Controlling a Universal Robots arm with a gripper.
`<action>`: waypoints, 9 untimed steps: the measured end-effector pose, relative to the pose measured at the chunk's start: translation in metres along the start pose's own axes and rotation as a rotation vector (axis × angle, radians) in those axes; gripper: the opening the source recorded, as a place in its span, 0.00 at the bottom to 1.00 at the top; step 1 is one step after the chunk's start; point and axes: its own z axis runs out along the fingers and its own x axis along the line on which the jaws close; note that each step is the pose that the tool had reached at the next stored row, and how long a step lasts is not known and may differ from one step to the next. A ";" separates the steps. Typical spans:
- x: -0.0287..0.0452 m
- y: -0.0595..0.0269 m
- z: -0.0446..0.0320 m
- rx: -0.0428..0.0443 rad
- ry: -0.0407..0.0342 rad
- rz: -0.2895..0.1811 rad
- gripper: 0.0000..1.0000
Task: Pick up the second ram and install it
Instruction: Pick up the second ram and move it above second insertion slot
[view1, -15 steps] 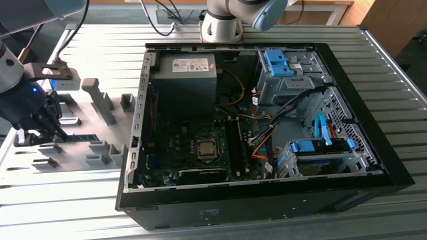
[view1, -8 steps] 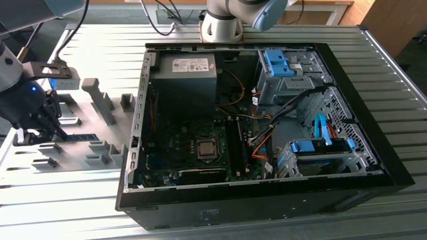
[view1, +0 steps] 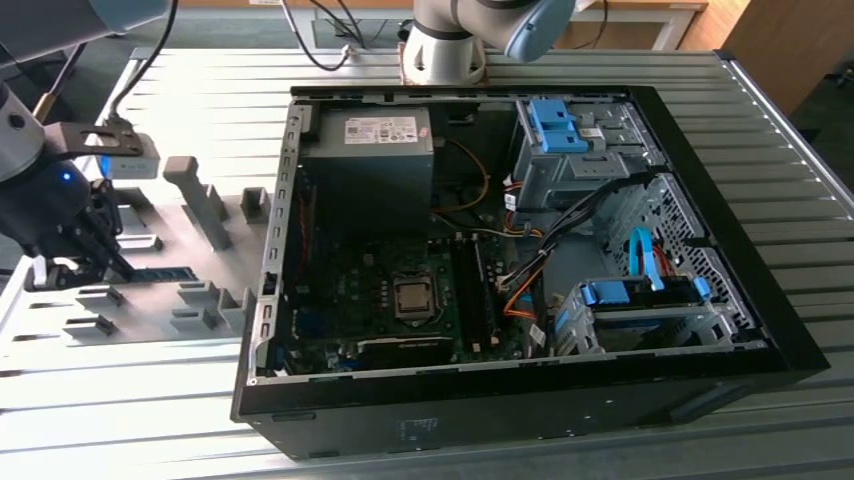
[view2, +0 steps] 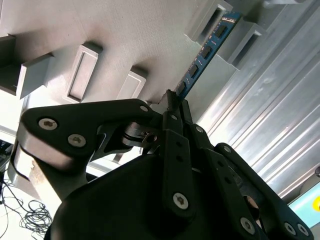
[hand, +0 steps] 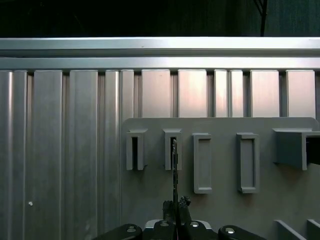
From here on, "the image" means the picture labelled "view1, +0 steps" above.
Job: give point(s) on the blue plastic drive bracket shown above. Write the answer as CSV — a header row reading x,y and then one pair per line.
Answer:
x,y
554,125

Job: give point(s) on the black graphics card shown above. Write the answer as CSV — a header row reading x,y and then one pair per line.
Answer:
x,y
401,350

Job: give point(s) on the black open PC case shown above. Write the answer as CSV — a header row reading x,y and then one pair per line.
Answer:
x,y
467,415

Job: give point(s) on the grey metal disk bay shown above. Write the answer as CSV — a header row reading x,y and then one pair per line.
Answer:
x,y
668,320

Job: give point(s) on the blue RAM stick white label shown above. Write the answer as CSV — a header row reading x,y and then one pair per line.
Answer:
x,y
167,274

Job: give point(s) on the grey power supply unit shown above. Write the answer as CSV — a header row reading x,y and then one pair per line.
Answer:
x,y
374,170

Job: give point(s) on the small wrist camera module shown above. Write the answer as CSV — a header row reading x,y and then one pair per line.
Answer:
x,y
40,272

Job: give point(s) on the CPU with silver top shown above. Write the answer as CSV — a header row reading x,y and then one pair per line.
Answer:
x,y
414,296

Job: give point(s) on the grey parts rack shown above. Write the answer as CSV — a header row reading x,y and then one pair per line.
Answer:
x,y
201,220

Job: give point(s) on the hard disk in blue carrier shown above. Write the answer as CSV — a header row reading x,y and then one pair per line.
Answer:
x,y
608,292

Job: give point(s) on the small blue bay latch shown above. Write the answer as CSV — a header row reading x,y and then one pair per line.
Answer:
x,y
564,322

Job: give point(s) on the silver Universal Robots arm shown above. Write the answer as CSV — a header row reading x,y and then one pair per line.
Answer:
x,y
441,50

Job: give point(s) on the grey metal drive cage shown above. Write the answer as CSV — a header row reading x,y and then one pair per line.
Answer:
x,y
581,170

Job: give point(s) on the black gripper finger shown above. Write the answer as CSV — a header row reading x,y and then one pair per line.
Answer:
x,y
107,215
83,250

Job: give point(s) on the white camera with black bracket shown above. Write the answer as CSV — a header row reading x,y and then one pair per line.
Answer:
x,y
134,167

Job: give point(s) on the green motherboard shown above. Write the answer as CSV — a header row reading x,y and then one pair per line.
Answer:
x,y
347,300

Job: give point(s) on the brown wooden cabinet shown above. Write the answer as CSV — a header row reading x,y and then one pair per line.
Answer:
x,y
788,40

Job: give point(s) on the white framed wooden desk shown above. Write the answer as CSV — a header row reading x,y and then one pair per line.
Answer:
x,y
634,15

